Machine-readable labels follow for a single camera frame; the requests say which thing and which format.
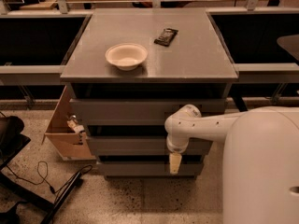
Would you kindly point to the black stand leg left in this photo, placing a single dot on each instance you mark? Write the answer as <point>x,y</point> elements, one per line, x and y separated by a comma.
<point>27,196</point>

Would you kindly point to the white item in box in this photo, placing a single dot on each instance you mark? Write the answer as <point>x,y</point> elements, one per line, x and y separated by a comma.
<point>74,125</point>

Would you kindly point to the cardboard box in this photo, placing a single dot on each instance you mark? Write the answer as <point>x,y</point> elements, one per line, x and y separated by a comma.
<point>70,146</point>

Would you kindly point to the black snack packet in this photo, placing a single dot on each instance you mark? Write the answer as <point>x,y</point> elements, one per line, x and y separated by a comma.
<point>166,37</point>

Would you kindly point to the white paper bowl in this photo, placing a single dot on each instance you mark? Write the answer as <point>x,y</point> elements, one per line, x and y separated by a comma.
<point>126,56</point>

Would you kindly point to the grey top drawer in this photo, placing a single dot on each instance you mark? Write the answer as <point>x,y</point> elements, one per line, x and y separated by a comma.
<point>137,111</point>

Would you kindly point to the grey bottom drawer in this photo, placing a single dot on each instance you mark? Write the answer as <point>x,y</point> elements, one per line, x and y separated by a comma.
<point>147,169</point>

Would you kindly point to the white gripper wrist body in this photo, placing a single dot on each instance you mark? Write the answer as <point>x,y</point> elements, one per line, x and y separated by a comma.
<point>176,147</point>

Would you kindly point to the grey drawer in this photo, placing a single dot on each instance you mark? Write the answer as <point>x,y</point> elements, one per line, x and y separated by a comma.
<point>137,111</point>
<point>127,146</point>
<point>147,169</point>

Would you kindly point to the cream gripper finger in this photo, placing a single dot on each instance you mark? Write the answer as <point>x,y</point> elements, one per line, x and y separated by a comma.
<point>174,163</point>

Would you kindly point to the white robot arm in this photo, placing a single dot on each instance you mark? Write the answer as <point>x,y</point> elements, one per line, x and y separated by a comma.
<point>260,164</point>

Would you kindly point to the grey drawer cabinet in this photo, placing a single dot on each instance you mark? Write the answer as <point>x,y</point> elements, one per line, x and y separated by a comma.
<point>183,45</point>

